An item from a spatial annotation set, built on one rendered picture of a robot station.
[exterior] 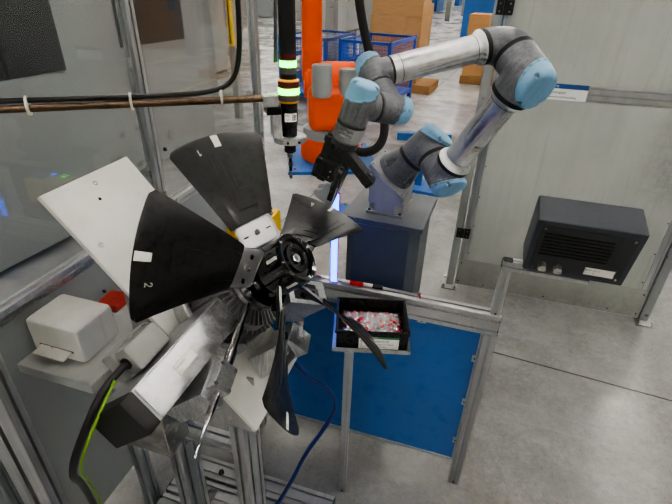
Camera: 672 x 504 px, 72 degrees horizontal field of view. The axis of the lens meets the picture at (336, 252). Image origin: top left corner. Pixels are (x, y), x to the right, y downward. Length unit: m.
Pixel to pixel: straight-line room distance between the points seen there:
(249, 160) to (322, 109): 3.77
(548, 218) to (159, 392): 1.00
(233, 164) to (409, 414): 1.21
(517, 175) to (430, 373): 1.48
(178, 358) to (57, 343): 0.55
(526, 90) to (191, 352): 1.03
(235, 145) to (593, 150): 2.12
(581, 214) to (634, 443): 1.46
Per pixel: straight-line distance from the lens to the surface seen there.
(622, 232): 1.36
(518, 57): 1.39
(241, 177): 1.11
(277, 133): 1.00
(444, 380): 1.76
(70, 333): 1.37
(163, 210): 0.86
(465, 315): 1.56
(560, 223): 1.33
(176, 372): 0.94
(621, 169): 2.92
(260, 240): 1.06
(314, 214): 1.28
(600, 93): 2.79
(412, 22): 8.94
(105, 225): 1.14
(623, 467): 2.48
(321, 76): 4.76
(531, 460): 2.33
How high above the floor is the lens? 1.75
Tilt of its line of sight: 31 degrees down
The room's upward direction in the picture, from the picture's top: 2 degrees clockwise
